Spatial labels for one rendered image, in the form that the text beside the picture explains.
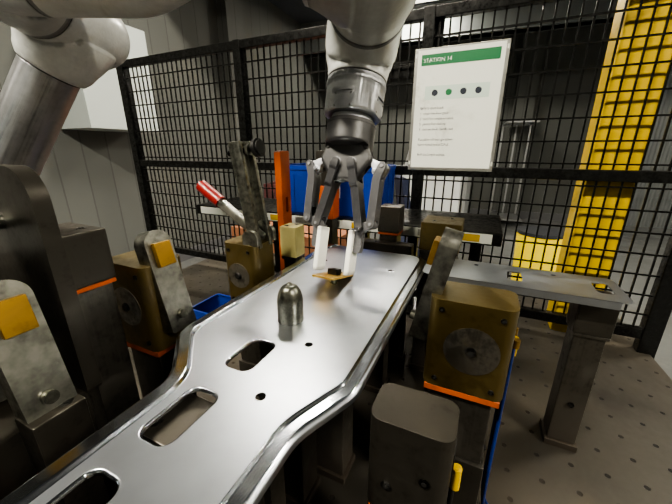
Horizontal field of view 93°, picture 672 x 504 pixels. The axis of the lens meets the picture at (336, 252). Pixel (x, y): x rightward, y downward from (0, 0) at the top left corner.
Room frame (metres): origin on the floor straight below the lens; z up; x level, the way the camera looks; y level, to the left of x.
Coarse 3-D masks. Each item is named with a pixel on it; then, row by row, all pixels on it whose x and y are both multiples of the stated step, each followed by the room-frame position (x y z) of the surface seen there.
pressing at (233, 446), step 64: (384, 256) 0.60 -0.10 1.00; (256, 320) 0.35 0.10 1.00; (320, 320) 0.35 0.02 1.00; (384, 320) 0.35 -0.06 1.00; (192, 384) 0.24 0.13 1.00; (256, 384) 0.24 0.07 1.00; (320, 384) 0.24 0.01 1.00; (128, 448) 0.17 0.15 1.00; (192, 448) 0.17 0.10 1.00; (256, 448) 0.17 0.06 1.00
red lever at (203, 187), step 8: (200, 184) 0.56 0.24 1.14; (208, 184) 0.57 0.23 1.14; (200, 192) 0.57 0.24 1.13; (208, 192) 0.56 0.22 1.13; (216, 192) 0.56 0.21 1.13; (216, 200) 0.55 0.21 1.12; (224, 200) 0.56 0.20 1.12; (224, 208) 0.55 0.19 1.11; (232, 208) 0.55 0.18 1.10; (232, 216) 0.54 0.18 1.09; (240, 216) 0.54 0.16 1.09; (240, 224) 0.53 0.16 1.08; (264, 232) 0.53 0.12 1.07
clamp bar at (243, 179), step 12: (228, 144) 0.52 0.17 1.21; (240, 144) 0.52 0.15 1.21; (252, 144) 0.51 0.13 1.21; (264, 144) 0.53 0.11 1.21; (240, 156) 0.51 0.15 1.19; (252, 156) 0.54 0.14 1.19; (240, 168) 0.51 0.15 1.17; (252, 168) 0.54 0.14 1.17; (240, 180) 0.51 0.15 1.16; (252, 180) 0.54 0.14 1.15; (240, 192) 0.52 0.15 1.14; (252, 192) 0.53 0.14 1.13; (252, 204) 0.51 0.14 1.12; (264, 204) 0.54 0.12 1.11; (252, 216) 0.51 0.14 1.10; (264, 216) 0.53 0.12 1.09; (252, 228) 0.51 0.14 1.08; (264, 228) 0.53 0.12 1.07
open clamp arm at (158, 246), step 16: (144, 240) 0.36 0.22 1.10; (160, 240) 0.37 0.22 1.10; (144, 256) 0.36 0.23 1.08; (160, 256) 0.36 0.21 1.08; (176, 256) 0.38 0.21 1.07; (160, 272) 0.36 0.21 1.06; (176, 272) 0.38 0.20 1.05; (160, 288) 0.35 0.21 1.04; (176, 288) 0.37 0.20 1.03; (160, 304) 0.35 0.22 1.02; (176, 304) 0.36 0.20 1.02; (176, 320) 0.35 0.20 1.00; (192, 320) 0.37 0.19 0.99
